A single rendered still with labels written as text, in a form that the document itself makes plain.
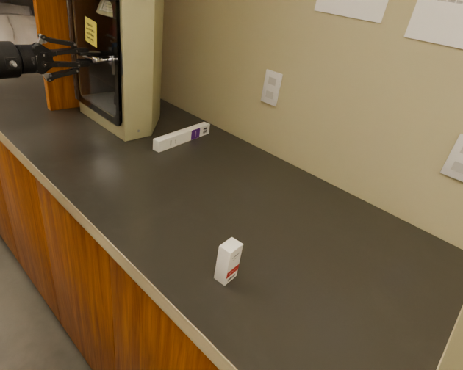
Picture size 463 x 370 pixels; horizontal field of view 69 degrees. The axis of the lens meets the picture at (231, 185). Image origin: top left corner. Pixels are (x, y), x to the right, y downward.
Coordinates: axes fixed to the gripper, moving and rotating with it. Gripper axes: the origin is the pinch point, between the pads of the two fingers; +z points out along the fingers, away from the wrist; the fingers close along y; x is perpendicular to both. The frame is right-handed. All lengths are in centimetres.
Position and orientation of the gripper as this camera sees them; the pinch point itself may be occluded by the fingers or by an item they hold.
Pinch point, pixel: (88, 56)
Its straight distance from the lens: 121.3
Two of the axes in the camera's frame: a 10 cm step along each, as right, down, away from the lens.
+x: -7.3, -4.2, 5.5
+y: 1.2, -8.6, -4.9
